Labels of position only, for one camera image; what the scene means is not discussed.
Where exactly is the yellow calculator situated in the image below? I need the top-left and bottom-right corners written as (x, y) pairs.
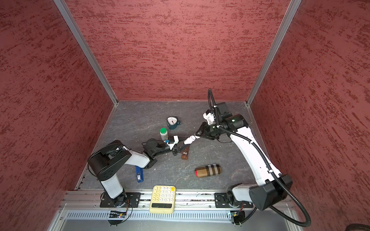
top-left (149, 185), bottom-right (176, 214)

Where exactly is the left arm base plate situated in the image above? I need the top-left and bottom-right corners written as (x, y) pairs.
top-left (100, 192), bottom-right (141, 209)

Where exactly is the aluminium corner post right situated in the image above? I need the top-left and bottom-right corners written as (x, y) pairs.
top-left (246, 0), bottom-right (302, 107)

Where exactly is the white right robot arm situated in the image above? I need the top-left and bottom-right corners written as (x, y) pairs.
top-left (195, 103), bottom-right (293, 211)

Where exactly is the brown weekly pill organizer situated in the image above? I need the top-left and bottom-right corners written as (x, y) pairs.
top-left (181, 145), bottom-right (190, 160)

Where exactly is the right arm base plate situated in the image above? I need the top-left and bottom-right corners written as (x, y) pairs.
top-left (214, 192), bottom-right (253, 208)

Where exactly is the aluminium corner post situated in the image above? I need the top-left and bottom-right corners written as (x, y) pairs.
top-left (246, 0), bottom-right (302, 107)
top-left (54, 0), bottom-right (119, 106)

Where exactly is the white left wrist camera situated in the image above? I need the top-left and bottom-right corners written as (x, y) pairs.
top-left (164, 135), bottom-right (179, 150)

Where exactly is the green capped pill bottle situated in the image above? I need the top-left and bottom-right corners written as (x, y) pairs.
top-left (160, 128), bottom-right (168, 141)

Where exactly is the black corrugated right cable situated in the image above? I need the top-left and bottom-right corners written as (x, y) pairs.
top-left (207, 89), bottom-right (312, 228)

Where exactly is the small white pill bottle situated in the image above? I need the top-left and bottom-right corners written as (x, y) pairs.
top-left (184, 135), bottom-right (200, 145)

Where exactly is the teal dial kitchen scale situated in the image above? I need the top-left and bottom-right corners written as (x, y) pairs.
top-left (166, 116), bottom-right (181, 130)

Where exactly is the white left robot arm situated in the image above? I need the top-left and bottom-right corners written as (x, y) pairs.
top-left (87, 136), bottom-right (190, 208)

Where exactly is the plaid checkered pouch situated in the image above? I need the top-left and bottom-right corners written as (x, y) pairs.
top-left (195, 164), bottom-right (222, 178)

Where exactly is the aluminium corner post left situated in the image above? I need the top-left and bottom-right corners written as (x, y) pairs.
top-left (54, 0), bottom-right (119, 106)

